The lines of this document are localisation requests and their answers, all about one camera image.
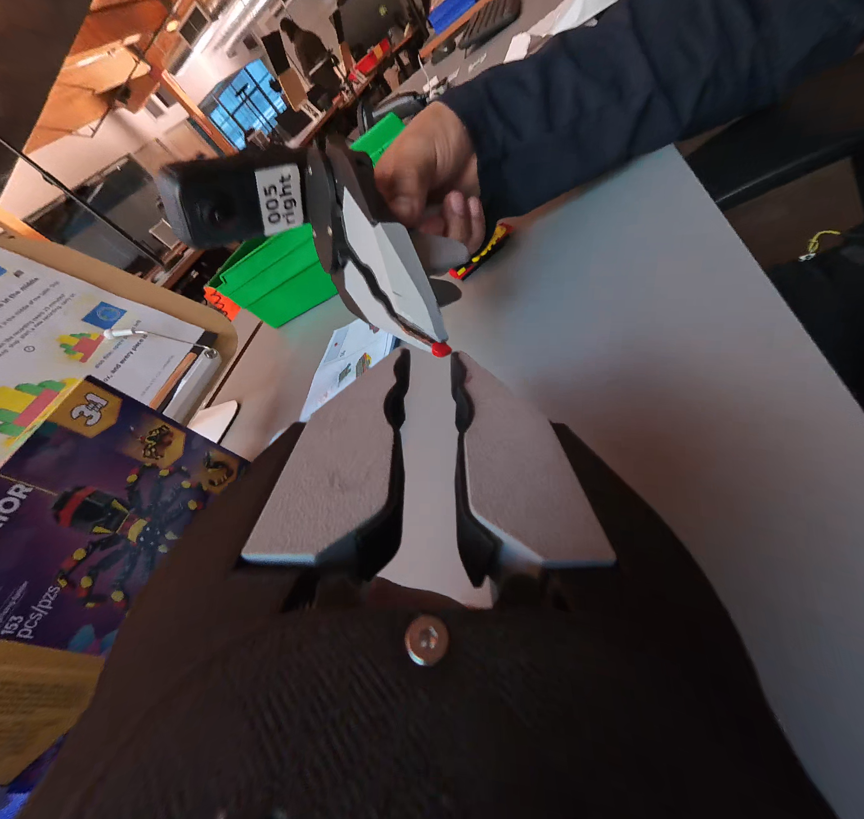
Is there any blue plastic bin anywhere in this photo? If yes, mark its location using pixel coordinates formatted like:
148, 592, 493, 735
427, 0, 479, 31

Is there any lego instruction booklet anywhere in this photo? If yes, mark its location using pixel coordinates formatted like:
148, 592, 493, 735
300, 322, 401, 423

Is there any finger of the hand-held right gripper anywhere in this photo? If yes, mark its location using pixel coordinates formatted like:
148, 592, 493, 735
342, 186, 450, 348
333, 250, 434, 350

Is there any printed instruction sheet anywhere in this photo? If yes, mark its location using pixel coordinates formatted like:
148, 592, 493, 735
0, 246, 224, 458

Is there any green plastic bin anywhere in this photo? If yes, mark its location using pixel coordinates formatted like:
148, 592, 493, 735
206, 113, 406, 328

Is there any red yellow black lego assembly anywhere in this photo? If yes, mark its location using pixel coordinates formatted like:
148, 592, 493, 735
449, 222, 515, 281

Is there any purple lego box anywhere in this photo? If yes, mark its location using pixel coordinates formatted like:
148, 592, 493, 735
0, 376, 252, 819

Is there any red plastic bin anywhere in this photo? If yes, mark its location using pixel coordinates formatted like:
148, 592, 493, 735
352, 41, 394, 76

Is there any wooden clipboard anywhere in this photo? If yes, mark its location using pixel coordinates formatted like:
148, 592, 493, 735
0, 235, 239, 458

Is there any person's right forearm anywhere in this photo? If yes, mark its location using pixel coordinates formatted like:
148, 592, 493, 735
439, 0, 864, 222

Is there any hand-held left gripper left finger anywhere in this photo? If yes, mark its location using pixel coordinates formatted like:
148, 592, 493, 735
240, 348, 413, 581

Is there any large window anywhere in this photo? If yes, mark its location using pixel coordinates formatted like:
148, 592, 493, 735
208, 59, 288, 151

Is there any black backpack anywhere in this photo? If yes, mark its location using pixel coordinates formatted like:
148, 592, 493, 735
769, 228, 864, 428

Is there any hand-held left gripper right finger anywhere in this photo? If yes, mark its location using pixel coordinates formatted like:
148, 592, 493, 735
450, 351, 618, 589

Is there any person's right hand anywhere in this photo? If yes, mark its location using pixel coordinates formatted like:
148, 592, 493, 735
373, 98, 488, 249

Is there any black keyboard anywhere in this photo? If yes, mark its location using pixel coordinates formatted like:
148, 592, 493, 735
458, 0, 524, 50

